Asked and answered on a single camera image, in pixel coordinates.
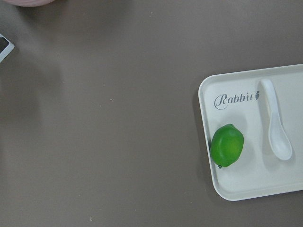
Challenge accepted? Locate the cream rabbit tray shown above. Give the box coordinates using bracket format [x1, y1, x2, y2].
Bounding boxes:
[198, 64, 303, 201]

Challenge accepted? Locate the green lime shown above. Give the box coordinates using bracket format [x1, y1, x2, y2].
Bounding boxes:
[210, 124, 244, 168]

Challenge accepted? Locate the grey folded cloth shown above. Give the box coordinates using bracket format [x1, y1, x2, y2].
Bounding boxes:
[0, 34, 15, 62]

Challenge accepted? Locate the pink bowl with ice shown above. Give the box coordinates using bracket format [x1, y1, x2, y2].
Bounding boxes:
[3, 0, 54, 7]

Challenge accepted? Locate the white ceramic spoon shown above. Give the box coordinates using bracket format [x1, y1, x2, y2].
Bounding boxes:
[260, 79, 293, 161]

